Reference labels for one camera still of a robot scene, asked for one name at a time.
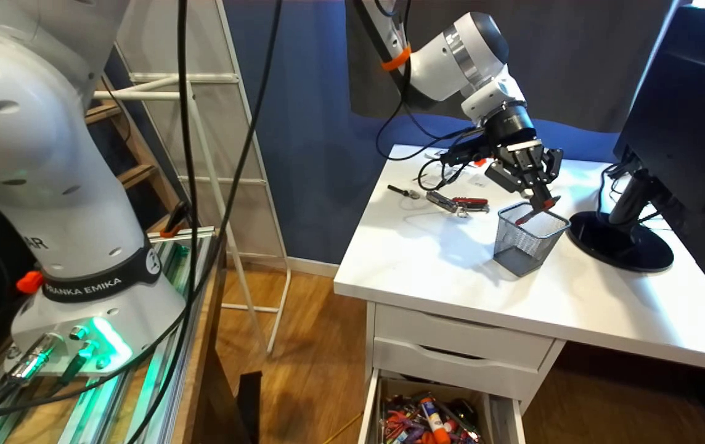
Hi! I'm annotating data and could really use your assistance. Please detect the white desk with drawers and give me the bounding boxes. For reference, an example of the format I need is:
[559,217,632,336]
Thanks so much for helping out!
[334,146,705,414]

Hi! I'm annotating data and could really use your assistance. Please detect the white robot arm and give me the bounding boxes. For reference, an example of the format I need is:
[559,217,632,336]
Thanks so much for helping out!
[0,0,559,350]

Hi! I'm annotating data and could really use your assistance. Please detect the black cable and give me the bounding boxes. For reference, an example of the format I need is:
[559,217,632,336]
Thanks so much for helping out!
[0,0,287,444]

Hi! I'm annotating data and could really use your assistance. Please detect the gray mesh pen holder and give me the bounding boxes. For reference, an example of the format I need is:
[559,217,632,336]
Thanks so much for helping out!
[493,201,569,275]

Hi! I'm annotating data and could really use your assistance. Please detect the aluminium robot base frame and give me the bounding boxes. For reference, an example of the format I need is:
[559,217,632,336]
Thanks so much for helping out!
[0,229,219,444]

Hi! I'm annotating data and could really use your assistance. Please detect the open white drawer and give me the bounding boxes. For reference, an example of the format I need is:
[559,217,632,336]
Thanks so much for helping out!
[357,370,525,444]

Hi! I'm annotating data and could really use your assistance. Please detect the orange pen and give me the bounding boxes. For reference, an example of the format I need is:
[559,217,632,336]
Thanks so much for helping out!
[515,197,559,226]

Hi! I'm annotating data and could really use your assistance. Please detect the white wooden ladder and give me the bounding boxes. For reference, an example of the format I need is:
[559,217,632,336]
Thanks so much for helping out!
[103,0,292,352]

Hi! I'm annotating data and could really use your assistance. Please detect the red black pliers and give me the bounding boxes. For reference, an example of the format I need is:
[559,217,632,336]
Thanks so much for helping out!
[426,189,488,213]

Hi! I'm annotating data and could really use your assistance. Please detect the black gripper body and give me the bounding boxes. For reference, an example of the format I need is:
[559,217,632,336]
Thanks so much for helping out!
[485,102,562,184]

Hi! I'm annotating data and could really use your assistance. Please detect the black computer monitor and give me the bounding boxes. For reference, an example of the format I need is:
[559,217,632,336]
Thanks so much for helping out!
[567,5,705,274]

